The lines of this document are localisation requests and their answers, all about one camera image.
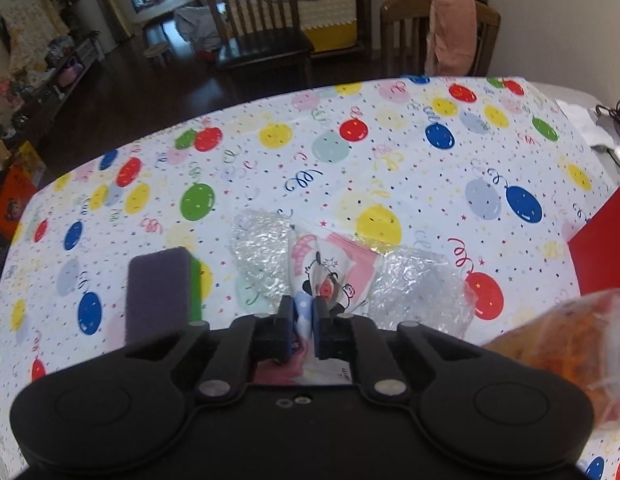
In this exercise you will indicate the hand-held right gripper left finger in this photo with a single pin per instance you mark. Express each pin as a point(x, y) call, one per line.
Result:
point(287, 327)

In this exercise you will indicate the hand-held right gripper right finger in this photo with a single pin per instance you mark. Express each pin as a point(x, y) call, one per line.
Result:
point(320, 327)

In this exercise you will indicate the pink printed pouch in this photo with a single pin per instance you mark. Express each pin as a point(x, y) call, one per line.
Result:
point(330, 265)

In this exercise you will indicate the purple green sponge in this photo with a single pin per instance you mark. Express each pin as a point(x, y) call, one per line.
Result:
point(157, 290)

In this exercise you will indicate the orange drink bottle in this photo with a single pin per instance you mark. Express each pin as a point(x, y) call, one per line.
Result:
point(565, 340)

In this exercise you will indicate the red cardboard box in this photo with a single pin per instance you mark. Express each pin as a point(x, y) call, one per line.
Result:
point(605, 245)

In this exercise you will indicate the balloon print tablecloth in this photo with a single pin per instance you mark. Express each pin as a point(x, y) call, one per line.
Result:
point(340, 170)

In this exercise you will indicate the small wooden stool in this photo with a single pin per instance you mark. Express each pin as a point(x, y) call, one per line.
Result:
point(159, 52)

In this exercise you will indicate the wooden slatted chair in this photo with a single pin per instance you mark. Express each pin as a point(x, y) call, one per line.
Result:
point(255, 25)

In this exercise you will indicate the orange bag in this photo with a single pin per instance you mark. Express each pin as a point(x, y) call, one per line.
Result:
point(10, 202)

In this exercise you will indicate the sofa with yellow beige cover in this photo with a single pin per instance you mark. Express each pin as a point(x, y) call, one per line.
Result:
point(330, 20)

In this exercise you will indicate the yellow carton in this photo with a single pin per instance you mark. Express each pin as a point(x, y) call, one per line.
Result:
point(25, 159)

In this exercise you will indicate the white plastic bag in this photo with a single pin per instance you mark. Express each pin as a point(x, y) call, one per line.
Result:
point(197, 27)

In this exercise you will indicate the pink towel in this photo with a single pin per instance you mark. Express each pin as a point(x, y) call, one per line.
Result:
point(450, 32)

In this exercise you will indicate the white tissue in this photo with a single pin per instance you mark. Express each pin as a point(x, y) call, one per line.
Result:
point(575, 112)

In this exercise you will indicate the dark tv cabinet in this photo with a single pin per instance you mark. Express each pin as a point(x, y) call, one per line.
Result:
point(55, 80)

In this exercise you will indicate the white desk lamp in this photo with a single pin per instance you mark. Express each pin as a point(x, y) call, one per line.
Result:
point(615, 142)

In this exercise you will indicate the pink flowers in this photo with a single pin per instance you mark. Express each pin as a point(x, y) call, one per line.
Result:
point(7, 91)

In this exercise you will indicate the floral blanket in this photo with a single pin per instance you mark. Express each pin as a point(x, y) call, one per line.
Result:
point(25, 32)

